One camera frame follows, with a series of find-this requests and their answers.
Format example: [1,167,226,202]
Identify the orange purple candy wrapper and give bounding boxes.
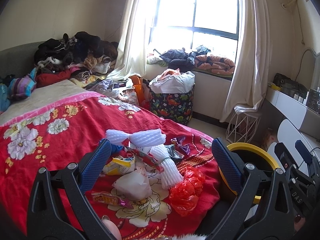
[91,192,133,209]

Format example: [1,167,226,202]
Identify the red plastic bag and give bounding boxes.
[169,166,206,217]

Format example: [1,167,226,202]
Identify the yellow snack wrapper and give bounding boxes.
[102,155,136,176]

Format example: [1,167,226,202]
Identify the white printed plastic bag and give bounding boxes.
[113,169,152,201]

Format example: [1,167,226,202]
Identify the white foam net bundle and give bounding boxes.
[150,144,183,190]

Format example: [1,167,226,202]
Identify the purple foil wrapper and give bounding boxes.
[171,136,190,155]

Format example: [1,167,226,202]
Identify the dark green foil wrapper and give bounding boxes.
[165,144,184,160]

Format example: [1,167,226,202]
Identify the red snack packet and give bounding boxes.
[125,147,164,173]

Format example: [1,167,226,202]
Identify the white foam net bow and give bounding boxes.
[106,129,166,147]

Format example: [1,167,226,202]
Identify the blue glove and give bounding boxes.
[99,138,123,155]

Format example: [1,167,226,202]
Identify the yellow rimmed black trash bin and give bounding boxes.
[212,138,283,205]

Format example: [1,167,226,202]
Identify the right hand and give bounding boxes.
[294,215,306,232]

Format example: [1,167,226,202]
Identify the left hand painted nails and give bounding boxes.
[101,215,122,240]

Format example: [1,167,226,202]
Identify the white round chair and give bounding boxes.
[277,119,319,176]

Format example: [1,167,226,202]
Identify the cardboard box under desk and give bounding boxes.
[261,128,278,152]

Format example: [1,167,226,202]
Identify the white vanity desk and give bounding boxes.
[265,87,320,139]

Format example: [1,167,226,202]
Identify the red floral bed blanket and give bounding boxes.
[1,96,220,239]

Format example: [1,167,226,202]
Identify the dark bag on desk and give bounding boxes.
[273,73,308,99]

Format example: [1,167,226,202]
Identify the vanity mirror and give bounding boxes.
[295,48,319,90]

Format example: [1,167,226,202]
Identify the right cream curtain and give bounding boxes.
[220,0,272,122]

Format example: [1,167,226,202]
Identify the cream curtain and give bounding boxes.
[107,0,148,79]
[220,0,272,122]

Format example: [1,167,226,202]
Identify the dinosaur print laundry basket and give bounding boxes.
[150,86,195,125]

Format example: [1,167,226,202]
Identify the striped purple cloth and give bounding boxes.
[8,68,37,101]

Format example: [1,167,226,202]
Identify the orange patterned folded blanket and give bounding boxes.
[195,55,235,76]

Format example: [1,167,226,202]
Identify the floral pink fabric bag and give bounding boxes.
[118,88,139,106]

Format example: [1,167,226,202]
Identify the white bag in basket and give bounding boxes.
[149,69,195,94]

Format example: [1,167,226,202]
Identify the orange plastic bag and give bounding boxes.
[130,75,150,110]

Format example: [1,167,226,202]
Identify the dark blue clothes on sill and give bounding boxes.
[159,46,211,73]

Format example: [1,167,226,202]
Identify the pile of dark clothes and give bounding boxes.
[34,31,118,74]

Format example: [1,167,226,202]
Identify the left cream curtain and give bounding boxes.
[107,0,148,79]

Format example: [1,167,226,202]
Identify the white wire side table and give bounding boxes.
[226,104,262,143]

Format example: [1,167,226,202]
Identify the window frame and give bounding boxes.
[149,0,240,60]

